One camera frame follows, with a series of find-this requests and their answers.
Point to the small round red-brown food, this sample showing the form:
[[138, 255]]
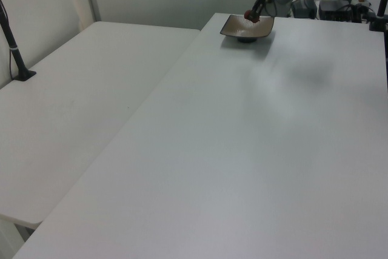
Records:
[[248, 15]]

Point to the square brown ceramic plate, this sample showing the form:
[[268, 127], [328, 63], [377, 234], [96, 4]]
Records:
[[247, 28]]

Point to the grey box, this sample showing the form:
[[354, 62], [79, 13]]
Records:
[[303, 8]]

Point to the black vented electronics box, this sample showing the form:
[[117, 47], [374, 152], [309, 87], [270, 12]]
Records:
[[335, 10]]

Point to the black clamped pole stand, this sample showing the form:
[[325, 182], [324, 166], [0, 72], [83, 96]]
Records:
[[380, 13]]

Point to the black camera stand with base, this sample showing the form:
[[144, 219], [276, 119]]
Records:
[[15, 52]]

